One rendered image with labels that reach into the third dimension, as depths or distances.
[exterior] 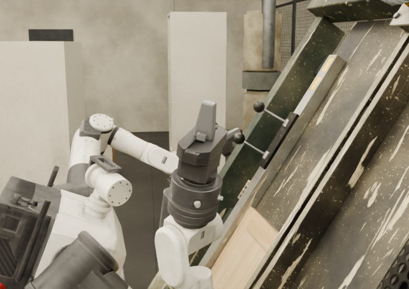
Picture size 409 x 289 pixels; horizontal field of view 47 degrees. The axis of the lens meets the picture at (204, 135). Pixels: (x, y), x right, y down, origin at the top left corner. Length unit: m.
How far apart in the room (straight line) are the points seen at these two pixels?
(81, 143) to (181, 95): 3.52
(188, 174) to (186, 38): 4.18
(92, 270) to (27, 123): 2.67
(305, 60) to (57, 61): 2.10
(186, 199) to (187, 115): 4.19
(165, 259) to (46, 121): 2.72
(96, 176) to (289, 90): 0.86
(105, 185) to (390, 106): 0.68
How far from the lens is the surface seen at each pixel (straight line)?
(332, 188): 1.15
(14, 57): 3.49
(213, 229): 0.86
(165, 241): 0.83
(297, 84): 1.73
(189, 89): 4.92
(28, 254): 1.03
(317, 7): 1.73
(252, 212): 1.46
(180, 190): 0.77
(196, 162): 0.72
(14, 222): 1.06
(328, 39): 1.78
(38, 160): 3.56
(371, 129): 1.16
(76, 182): 1.34
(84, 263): 0.91
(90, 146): 1.45
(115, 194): 1.07
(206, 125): 0.75
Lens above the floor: 1.74
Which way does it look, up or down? 11 degrees down
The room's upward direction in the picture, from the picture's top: straight up
